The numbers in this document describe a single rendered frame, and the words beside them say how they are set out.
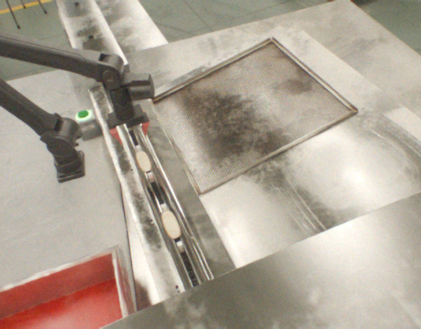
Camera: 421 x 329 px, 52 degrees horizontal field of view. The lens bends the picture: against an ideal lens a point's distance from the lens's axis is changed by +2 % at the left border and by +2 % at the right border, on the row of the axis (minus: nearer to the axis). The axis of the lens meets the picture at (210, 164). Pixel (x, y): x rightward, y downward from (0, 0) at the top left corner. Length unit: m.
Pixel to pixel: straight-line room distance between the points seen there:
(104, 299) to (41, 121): 0.55
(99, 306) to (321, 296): 0.71
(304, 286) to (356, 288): 0.06
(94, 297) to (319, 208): 0.59
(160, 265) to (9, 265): 0.43
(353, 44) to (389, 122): 0.70
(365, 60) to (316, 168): 0.73
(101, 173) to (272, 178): 0.57
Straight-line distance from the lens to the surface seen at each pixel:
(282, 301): 0.50
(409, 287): 0.53
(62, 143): 1.36
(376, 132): 1.21
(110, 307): 1.11
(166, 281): 1.06
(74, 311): 1.14
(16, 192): 1.50
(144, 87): 1.22
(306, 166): 1.15
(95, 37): 2.00
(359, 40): 1.92
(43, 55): 1.22
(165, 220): 1.17
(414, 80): 1.69
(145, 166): 1.33
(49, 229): 1.34
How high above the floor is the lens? 1.75
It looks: 44 degrees down
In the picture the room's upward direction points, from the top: 10 degrees counter-clockwise
